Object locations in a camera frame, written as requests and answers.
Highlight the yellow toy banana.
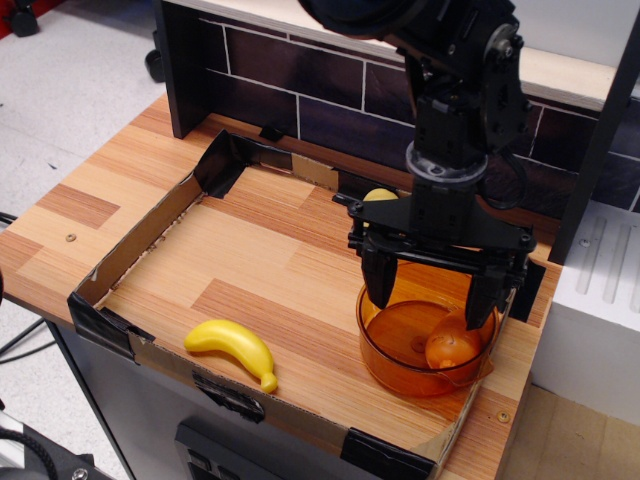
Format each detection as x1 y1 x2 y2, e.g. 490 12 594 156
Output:
183 319 278 393

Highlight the orange transparent plastic pot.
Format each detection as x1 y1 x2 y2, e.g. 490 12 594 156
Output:
356 261 502 397

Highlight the orange toy carrot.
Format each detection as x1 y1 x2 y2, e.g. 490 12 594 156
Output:
425 310 482 369

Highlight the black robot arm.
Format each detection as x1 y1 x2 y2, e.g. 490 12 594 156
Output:
303 1 536 330

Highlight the black metal bracket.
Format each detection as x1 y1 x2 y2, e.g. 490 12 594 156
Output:
1 403 101 479

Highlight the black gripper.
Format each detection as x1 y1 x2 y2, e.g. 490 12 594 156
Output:
345 164 536 331

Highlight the white grooved block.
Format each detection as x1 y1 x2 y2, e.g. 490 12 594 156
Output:
532 202 639 424

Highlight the black office chair wheel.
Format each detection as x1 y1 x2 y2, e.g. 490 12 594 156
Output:
144 30 165 83

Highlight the yellow toy potato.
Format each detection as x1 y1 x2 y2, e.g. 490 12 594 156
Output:
363 188 398 202

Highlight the dark brick backsplash panel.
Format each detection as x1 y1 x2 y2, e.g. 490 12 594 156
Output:
154 1 639 222

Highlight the black stand foot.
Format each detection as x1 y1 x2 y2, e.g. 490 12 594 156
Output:
1 0 39 38

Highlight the cardboard fence with black tape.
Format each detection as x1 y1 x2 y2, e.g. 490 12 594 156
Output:
68 131 547 479

